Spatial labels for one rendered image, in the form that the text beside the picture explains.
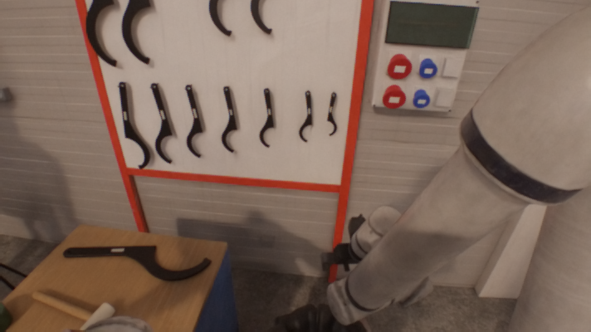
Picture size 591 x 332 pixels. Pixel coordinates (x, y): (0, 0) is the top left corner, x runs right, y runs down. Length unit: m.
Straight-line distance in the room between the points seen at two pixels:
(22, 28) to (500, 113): 2.24
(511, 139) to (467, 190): 0.08
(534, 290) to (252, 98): 1.39
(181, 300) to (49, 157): 1.68
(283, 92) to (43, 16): 1.39
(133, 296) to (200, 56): 1.11
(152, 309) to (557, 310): 1.09
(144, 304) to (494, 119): 1.16
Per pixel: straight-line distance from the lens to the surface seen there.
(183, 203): 2.17
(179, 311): 1.17
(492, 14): 1.68
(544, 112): 0.27
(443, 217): 0.37
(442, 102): 1.49
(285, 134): 1.63
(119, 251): 1.43
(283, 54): 1.50
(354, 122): 1.59
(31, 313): 1.40
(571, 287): 0.47
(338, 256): 0.90
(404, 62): 1.36
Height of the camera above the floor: 1.89
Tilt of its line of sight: 28 degrees down
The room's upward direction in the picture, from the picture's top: 2 degrees clockwise
